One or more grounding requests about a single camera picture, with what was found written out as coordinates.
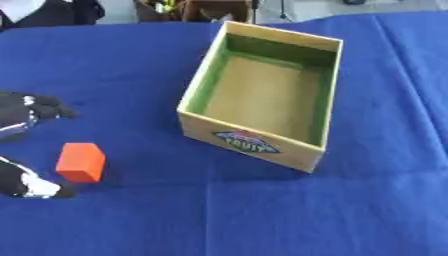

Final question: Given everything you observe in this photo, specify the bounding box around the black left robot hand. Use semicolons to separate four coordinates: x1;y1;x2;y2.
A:
0;90;81;200

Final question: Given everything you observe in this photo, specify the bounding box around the orange rectangular block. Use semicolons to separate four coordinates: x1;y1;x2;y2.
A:
54;142;109;184

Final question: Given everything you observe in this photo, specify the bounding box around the person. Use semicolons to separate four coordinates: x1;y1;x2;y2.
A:
0;0;107;30

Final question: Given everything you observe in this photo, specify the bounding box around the tan cardboard box green inside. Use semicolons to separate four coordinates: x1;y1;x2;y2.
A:
175;20;345;174

